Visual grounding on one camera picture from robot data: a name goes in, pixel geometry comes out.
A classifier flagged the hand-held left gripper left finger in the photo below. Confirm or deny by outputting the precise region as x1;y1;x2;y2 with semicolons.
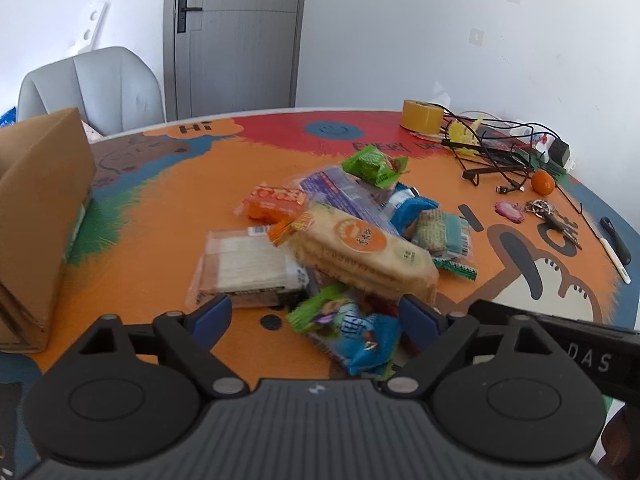
75;294;251;397

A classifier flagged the orange tangerine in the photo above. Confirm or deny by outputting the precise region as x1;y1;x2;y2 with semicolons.
531;170;556;196

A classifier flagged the bunch of keys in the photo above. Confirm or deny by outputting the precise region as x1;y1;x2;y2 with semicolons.
525;199;583;250

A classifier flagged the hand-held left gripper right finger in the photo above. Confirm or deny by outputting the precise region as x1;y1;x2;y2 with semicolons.
382;294;556;397

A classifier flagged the black metal stand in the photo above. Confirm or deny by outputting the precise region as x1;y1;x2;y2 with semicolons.
462;152;531;186

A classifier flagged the clear white wafer packet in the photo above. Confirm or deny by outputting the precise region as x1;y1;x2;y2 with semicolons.
186;227;311;309

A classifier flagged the purple clear snack packet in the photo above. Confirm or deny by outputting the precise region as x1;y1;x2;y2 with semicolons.
295;169;401;236

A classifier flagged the yellow plastic item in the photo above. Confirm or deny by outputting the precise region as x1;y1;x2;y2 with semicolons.
447;115;486;148

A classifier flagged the thin green snack packet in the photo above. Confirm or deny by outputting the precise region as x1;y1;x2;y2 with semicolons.
432;255;477;279

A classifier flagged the blue crinkled snack packet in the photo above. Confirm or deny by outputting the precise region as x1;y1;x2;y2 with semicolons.
305;305;403;378

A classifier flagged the grey door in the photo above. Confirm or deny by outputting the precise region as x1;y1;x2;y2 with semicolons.
164;0;308;121

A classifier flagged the person's right forearm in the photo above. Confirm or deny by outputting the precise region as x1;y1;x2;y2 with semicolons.
600;400;638;476

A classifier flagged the grey upholstered chair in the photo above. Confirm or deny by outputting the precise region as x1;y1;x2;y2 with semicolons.
17;46;166;137

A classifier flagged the green biscuit packet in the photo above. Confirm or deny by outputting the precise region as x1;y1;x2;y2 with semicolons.
412;208;473;256

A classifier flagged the white pen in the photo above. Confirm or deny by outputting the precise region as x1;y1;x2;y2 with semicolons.
597;230;632;283

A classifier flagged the white foam board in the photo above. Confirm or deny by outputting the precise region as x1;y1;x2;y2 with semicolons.
67;2;108;56

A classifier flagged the black pen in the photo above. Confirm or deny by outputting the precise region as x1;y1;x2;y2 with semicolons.
600;216;633;266

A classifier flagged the large rice cracker packet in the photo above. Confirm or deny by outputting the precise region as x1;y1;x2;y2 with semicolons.
287;201;441;306

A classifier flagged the yellow tape roll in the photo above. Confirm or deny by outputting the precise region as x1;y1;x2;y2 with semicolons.
402;99;445;133

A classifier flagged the blue white snack packet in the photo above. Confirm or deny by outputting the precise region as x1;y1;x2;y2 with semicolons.
387;182;441;236

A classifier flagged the black door handle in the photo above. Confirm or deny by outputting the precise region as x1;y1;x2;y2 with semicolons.
177;0;203;35

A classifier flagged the black cable tangle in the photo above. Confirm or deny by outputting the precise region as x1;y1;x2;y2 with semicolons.
440;105;566;193

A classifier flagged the white power strip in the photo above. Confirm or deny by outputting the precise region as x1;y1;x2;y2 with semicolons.
510;125;576;173

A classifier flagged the orange snack packet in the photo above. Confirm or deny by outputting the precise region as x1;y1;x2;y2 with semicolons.
237;183;308;224

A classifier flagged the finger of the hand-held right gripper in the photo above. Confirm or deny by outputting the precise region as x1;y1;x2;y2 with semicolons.
469;299;640;336

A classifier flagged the small orange yellow packet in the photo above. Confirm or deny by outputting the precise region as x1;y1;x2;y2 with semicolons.
269;210;313;247

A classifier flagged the brown cardboard box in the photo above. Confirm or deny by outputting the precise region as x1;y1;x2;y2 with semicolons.
0;107;97;353

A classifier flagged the pink keychain charm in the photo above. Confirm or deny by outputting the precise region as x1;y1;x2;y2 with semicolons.
495;201;525;223

